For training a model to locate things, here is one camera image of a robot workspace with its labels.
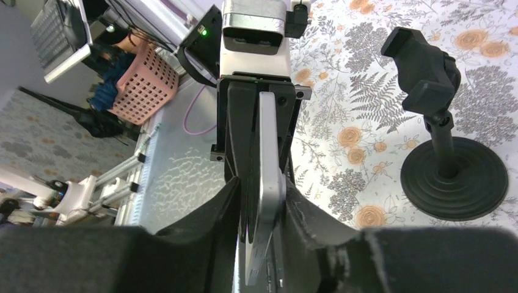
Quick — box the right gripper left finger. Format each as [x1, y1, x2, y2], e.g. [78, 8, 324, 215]
[1, 177, 241, 292]

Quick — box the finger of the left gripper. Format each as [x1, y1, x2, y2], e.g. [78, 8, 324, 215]
[275, 84, 297, 175]
[224, 81, 259, 243]

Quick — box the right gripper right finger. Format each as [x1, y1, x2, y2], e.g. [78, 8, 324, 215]
[280, 183, 517, 292]

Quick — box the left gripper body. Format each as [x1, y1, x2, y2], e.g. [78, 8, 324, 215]
[210, 73, 313, 162]

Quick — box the black phone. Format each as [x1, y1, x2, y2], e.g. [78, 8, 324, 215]
[244, 92, 286, 286]

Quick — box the black round-base stand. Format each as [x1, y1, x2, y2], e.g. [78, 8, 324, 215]
[381, 27, 509, 222]

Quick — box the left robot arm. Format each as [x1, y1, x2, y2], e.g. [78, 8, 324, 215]
[176, 1, 312, 243]

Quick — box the pink perforated basket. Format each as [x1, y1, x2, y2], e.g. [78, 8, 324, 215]
[108, 43, 180, 125]

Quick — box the grey monitor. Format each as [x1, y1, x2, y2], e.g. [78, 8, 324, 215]
[31, 0, 93, 84]

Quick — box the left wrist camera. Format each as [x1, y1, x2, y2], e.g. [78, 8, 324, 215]
[219, 0, 312, 79]

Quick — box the aluminium frame profile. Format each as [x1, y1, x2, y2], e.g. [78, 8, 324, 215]
[56, 117, 162, 227]

